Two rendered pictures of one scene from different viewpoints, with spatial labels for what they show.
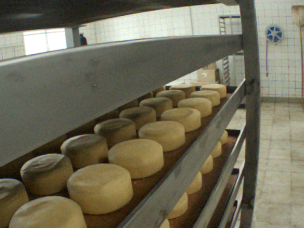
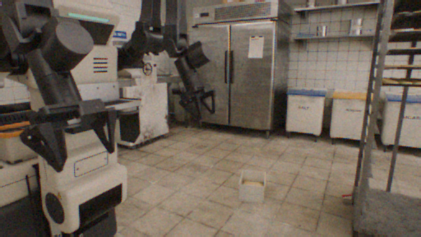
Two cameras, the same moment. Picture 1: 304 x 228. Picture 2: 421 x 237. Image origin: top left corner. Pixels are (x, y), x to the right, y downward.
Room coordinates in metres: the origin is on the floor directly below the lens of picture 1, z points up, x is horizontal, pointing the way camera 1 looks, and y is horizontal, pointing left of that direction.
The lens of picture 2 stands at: (1.88, -1.11, 1.16)
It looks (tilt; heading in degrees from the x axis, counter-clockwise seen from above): 13 degrees down; 181
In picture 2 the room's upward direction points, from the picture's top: straight up
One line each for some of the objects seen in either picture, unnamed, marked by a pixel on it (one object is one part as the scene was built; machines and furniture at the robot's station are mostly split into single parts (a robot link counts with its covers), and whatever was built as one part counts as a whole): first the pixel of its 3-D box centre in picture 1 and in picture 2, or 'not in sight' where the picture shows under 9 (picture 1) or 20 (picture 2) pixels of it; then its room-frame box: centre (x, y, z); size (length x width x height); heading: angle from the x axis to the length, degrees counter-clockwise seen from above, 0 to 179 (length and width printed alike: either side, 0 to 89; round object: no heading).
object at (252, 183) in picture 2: not in sight; (252, 185); (-0.16, -0.78, 0.08); 0.30 x 0.22 x 0.16; 168
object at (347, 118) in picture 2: not in sight; (351, 117); (-1.68, 0.89, 0.38); 0.64 x 0.54 x 0.77; 152
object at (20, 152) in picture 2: not in sight; (33, 138); (0.96, -1.83, 0.87); 0.23 x 0.15 x 0.11; 151
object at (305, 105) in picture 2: not in sight; (305, 113); (-2.00, 0.33, 0.38); 0.64 x 0.54 x 0.77; 154
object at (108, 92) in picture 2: not in sight; (94, 119); (1.15, -1.48, 0.99); 0.28 x 0.16 x 0.22; 151
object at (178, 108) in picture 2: not in sight; (185, 104); (-3.20, -1.75, 0.33); 0.54 x 0.53 x 0.66; 61
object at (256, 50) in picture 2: not in sight; (256, 47); (-1.83, -0.53, 1.39); 0.22 x 0.03 x 0.31; 61
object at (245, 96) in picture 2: not in sight; (239, 71); (-2.41, -0.70, 1.02); 1.40 x 0.90 x 2.05; 61
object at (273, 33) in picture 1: (274, 50); not in sight; (4.99, -2.63, 1.10); 0.41 x 0.17 x 1.10; 61
